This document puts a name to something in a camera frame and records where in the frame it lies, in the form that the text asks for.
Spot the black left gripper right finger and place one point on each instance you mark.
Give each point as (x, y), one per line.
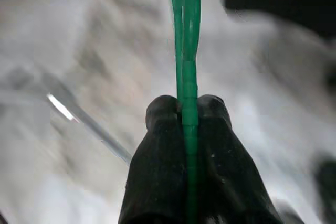
(225, 176)

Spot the green plastic hanger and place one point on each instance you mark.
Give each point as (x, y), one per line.
(189, 103)

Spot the silver metal clothes rack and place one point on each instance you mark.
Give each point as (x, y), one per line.
(78, 119)

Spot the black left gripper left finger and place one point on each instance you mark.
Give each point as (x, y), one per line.
(157, 169)

